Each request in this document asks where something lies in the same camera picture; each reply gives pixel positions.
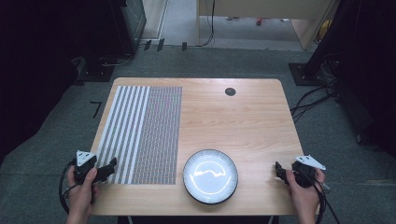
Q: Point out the black stand base plate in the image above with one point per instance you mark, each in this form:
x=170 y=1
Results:
x=96 y=70

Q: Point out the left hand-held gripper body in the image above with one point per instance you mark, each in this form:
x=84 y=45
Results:
x=84 y=167

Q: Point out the person's left hand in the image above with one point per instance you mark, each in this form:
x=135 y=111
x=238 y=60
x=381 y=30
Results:
x=81 y=193

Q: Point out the black equipment cabinet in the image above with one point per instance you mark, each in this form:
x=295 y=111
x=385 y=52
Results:
x=127 y=21

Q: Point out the black stand with square base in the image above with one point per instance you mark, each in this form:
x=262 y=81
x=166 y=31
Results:
x=314 y=67

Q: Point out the person's right hand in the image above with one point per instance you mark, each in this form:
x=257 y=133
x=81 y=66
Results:
x=303 y=197

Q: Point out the yellow object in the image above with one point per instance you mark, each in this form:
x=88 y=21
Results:
x=323 y=31

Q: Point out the light wooden cabinet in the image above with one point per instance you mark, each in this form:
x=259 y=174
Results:
x=264 y=7

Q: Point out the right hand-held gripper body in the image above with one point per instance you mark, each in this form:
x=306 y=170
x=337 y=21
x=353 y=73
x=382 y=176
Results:
x=304 y=174

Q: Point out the striped brown white woven placemat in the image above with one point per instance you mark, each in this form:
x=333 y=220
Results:
x=146 y=133

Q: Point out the round dark table grommet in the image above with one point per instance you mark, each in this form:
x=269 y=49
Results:
x=230 y=91

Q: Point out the white plate with dark rim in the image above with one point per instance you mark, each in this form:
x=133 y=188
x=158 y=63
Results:
x=210 y=176

